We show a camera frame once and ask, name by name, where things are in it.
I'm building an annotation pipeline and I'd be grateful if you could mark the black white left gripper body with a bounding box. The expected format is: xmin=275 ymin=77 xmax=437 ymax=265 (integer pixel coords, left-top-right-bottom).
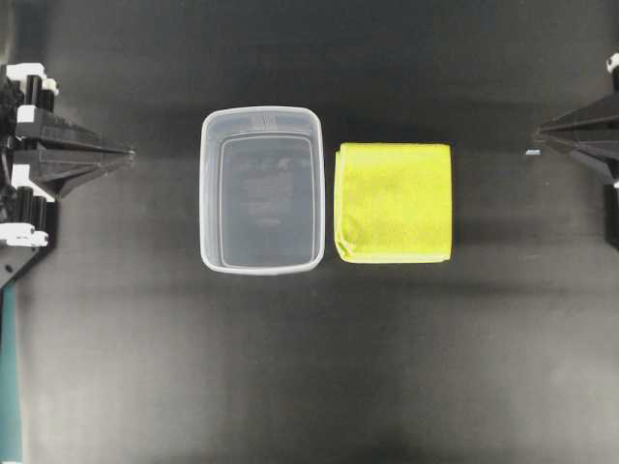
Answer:
xmin=1 ymin=63 xmax=59 ymax=288

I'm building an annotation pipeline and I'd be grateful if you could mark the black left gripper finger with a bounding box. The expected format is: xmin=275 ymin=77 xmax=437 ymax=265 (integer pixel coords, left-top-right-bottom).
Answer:
xmin=17 ymin=106 xmax=134 ymax=155
xmin=28 ymin=149 xmax=134 ymax=199

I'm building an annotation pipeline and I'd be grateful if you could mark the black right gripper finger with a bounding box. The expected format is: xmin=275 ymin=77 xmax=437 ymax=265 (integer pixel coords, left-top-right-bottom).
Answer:
xmin=537 ymin=93 xmax=618 ymax=136
xmin=533 ymin=136 xmax=618 ymax=185

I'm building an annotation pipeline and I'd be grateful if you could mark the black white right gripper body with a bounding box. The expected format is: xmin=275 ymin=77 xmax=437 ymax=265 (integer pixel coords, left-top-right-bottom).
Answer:
xmin=604 ymin=52 xmax=618 ymax=242

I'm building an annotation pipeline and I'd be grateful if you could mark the clear plastic container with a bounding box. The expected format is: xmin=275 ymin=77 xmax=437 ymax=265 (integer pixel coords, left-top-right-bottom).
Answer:
xmin=199 ymin=105 xmax=326 ymax=276

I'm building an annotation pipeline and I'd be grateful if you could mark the folded yellow towel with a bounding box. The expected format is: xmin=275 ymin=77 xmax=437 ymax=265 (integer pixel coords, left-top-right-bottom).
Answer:
xmin=334 ymin=142 xmax=453 ymax=264

